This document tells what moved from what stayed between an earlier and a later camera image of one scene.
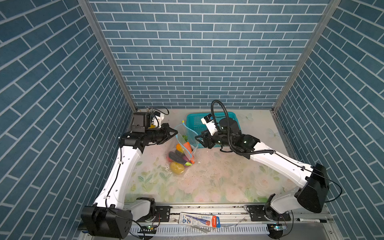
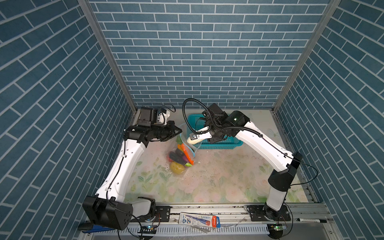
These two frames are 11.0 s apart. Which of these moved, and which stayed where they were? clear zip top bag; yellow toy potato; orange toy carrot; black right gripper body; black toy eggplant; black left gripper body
Moved: black right gripper body; orange toy carrot
Stayed: black toy eggplant; black left gripper body; clear zip top bag; yellow toy potato
